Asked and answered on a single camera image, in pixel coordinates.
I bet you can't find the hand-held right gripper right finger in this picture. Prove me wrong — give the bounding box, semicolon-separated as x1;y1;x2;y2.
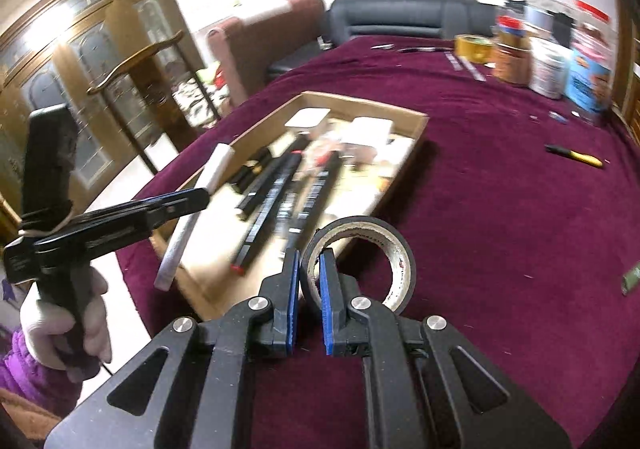
319;249;571;449

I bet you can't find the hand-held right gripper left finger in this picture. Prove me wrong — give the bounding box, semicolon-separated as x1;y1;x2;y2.
45;249;301;449

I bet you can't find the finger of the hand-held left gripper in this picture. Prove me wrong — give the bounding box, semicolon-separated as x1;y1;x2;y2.
32;188;211;246
37;203;203;266

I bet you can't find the white tube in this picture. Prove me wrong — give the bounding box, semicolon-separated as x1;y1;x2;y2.
154;143;234;291

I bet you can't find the black marker with yellow band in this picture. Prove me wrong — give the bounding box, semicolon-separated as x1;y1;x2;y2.
230;149;273;195

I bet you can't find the black marker with red cap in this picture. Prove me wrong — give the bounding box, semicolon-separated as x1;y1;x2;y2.
230;149;306;276

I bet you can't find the clear package with orange item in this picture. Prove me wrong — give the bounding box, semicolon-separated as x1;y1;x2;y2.
305;132;353;175

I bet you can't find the cardboard box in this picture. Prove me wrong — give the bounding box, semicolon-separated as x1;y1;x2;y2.
149;90;431;322

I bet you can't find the person's left forearm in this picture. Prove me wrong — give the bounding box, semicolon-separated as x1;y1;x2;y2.
0;329;83;417

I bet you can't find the person's left hand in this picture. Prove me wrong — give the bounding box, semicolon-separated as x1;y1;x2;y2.
19;268;112;384

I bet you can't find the patterned cloth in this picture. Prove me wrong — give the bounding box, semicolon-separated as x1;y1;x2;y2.
172;69;231;126

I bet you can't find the wooden glass-panel door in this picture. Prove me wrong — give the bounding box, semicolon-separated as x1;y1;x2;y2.
0;0;201;210

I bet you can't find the wooden valet stand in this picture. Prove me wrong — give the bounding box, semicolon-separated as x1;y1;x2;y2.
86;30;221;175

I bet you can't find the pink armchair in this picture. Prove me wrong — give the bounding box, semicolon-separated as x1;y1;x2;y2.
206;0;327;107

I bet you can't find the brown fuzzy cloth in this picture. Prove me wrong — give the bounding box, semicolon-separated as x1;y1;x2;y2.
0;389;71;449

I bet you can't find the white armrest cover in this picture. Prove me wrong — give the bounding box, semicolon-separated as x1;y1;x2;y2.
240;0;296;26

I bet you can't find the metal ruler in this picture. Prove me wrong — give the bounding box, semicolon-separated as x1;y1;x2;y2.
444;52;488;85

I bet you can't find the yellow black utility knife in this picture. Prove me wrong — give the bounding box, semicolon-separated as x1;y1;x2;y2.
544;143;604;168

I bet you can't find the yellow tape roll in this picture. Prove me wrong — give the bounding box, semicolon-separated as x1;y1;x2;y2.
454;34;494;64

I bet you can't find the black sofa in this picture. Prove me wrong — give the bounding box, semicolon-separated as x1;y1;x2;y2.
265;0;501;77

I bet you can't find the brown jar with red lid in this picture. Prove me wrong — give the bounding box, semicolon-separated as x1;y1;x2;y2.
492;16;533;87

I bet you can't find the green case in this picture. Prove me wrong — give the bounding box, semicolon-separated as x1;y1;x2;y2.
620;263;640;296

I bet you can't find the white jar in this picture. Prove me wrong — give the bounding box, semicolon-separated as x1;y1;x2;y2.
530;36;571;99

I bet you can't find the clear jar with blue label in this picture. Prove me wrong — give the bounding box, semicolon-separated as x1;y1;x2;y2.
564;0;615;114

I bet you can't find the wooden headboard with brick pattern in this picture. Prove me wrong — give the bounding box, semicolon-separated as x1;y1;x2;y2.
607;0;640;145

